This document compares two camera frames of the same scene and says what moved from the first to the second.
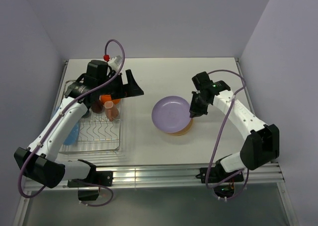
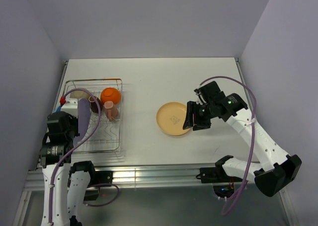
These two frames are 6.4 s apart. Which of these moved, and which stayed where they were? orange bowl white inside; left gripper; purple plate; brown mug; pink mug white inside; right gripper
Moved: left gripper; right gripper; purple plate
Stayed: orange bowl white inside; pink mug white inside; brown mug
